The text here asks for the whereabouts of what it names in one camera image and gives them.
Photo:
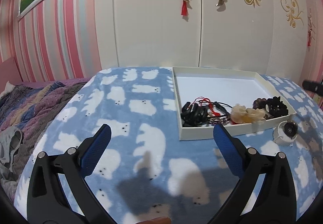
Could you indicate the red knotted cord pendant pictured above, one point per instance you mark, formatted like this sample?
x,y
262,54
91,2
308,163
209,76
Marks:
x,y
207,104

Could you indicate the pink headboard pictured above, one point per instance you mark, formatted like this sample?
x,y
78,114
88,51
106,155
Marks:
x,y
9,73

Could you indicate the red tassel on handle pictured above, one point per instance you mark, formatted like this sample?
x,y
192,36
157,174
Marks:
x,y
184,10

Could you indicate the cream organza scrunchie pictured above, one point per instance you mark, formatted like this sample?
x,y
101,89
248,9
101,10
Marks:
x,y
240,114

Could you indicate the shallow white cardboard box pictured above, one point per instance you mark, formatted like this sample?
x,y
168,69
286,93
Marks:
x,y
226,86

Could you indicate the far right door handle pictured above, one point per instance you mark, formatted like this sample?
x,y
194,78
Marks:
x,y
310,30

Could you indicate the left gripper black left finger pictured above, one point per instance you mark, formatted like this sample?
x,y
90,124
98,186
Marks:
x,y
46,200

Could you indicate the grey garment on bed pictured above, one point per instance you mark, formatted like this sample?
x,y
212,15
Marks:
x,y
11,139

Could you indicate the blue polar bear blanket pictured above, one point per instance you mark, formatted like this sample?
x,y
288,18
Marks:
x,y
146,170

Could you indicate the person's left hand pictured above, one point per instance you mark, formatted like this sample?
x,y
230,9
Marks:
x,y
158,220

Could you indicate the black hair scrunchie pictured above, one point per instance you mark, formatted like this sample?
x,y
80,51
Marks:
x,y
276,108

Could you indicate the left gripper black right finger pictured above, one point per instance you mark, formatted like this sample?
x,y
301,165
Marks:
x,y
265,192

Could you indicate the white strap wristwatch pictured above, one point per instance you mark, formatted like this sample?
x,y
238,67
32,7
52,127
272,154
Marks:
x,y
285,133

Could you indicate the white wardrobe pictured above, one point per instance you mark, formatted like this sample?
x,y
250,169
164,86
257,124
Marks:
x,y
265,36

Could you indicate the purple striped knitted bedspread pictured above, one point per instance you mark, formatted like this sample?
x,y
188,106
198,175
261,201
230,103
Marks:
x,y
32,111

